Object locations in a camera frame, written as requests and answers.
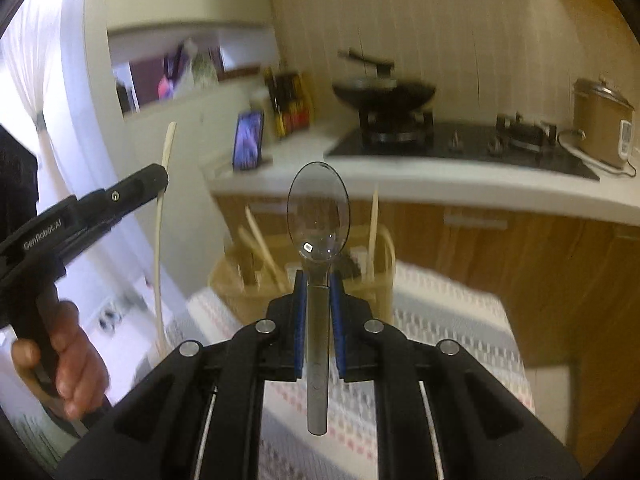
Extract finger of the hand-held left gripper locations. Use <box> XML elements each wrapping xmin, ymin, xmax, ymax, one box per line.
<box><xmin>55</xmin><ymin>162</ymin><xmax>169</xmax><ymax>267</ymax></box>

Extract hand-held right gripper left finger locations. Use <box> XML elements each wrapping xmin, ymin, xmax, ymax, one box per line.
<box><xmin>55</xmin><ymin>270</ymin><xmax>307</xmax><ymax>480</ymax></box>

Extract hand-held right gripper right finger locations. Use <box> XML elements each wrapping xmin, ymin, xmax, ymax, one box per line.
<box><xmin>330</xmin><ymin>270</ymin><xmax>583</xmax><ymax>480</ymax></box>

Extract yellow plastic utensil basket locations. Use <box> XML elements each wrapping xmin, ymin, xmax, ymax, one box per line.
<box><xmin>207</xmin><ymin>225</ymin><xmax>397</xmax><ymax>331</ymax></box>

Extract wooden chopstick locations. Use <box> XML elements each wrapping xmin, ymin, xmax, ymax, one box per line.
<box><xmin>369</xmin><ymin>191</ymin><xmax>379</xmax><ymax>281</ymax></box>
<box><xmin>237</xmin><ymin>226</ymin><xmax>281</xmax><ymax>291</ymax></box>
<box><xmin>244</xmin><ymin>207</ymin><xmax>291</xmax><ymax>292</ymax></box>
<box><xmin>154</xmin><ymin>121</ymin><xmax>178</xmax><ymax>358</ymax></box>

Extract metal spoon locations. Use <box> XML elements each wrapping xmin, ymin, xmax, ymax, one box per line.
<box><xmin>287</xmin><ymin>161</ymin><xmax>351</xmax><ymax>436</ymax></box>

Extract person's left hand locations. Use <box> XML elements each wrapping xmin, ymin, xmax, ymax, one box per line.
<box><xmin>11</xmin><ymin>300</ymin><xmax>110</xmax><ymax>420</ymax></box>

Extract white curtain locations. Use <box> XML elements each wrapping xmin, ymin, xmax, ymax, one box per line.
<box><xmin>0</xmin><ymin>0</ymin><xmax>166</xmax><ymax>356</ymax></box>

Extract striped dotted table cloth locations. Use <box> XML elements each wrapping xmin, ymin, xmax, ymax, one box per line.
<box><xmin>150</xmin><ymin>262</ymin><xmax>538</xmax><ymax>480</ymax></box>

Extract dark purple bag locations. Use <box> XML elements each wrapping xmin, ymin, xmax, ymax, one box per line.
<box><xmin>162</xmin><ymin>40</ymin><xmax>193</xmax><ymax>101</ymax></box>

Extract smartphone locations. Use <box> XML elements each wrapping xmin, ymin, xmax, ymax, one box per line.
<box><xmin>232</xmin><ymin>110</ymin><xmax>266</xmax><ymax>171</ymax></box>

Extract white patterned bag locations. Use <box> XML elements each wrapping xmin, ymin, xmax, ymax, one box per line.
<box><xmin>175</xmin><ymin>50</ymin><xmax>221</xmax><ymax>96</ymax></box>

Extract dark sauce bottle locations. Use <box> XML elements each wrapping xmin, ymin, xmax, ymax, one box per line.
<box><xmin>265</xmin><ymin>67</ymin><xmax>282</xmax><ymax>136</ymax></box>

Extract wooden base cabinets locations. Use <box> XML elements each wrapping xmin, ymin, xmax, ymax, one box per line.
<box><xmin>212</xmin><ymin>192</ymin><xmax>640</xmax><ymax>480</ymax></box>

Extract red label sauce bottle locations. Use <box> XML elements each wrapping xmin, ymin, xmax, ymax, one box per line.
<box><xmin>282</xmin><ymin>72</ymin><xmax>312</xmax><ymax>136</ymax></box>

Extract black gas stove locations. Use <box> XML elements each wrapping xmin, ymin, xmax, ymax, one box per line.
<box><xmin>324</xmin><ymin>110</ymin><xmax>601</xmax><ymax>182</ymax></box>

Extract black wok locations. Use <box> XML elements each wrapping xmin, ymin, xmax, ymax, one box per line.
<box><xmin>332</xmin><ymin>77</ymin><xmax>437</xmax><ymax>112</ymax></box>

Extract brown rice cooker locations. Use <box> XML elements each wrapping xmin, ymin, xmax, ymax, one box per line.
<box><xmin>571</xmin><ymin>76</ymin><xmax>636</xmax><ymax>170</ymax></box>

